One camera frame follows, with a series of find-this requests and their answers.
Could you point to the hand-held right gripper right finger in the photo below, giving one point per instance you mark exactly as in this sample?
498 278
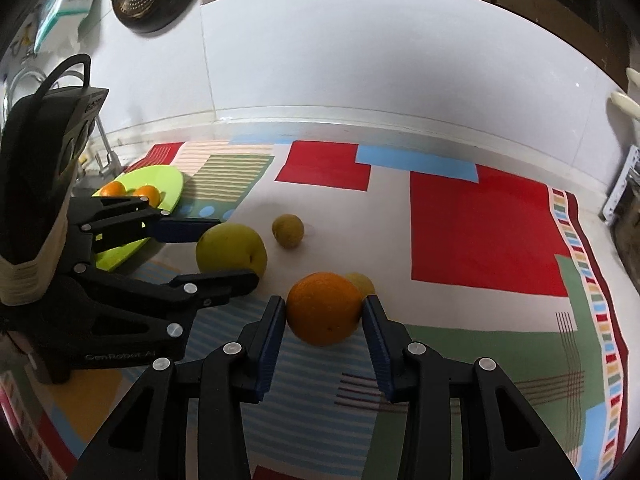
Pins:
378 350

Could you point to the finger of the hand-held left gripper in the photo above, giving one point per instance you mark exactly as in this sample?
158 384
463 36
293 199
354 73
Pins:
185 230
225 285

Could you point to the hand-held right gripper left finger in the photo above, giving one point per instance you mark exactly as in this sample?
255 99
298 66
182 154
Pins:
270 347

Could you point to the green apple back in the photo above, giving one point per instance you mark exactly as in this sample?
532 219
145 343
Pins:
230 255

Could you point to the small orange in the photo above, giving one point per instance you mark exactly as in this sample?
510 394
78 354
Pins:
147 193
112 189

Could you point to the green plate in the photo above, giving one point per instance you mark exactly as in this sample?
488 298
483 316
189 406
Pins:
160 180

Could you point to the large orange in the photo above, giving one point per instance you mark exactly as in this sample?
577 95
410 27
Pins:
325 310

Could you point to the small yellow fruit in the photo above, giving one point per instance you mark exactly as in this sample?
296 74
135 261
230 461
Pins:
363 282
288 230

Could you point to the thin gooseneck faucet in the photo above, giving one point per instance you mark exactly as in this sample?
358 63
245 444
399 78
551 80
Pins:
107 162

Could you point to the colourful patchwork mat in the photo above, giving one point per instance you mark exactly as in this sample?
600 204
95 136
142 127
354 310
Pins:
475 225

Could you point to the teal and white tissue box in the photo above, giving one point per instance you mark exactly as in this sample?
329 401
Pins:
60 10

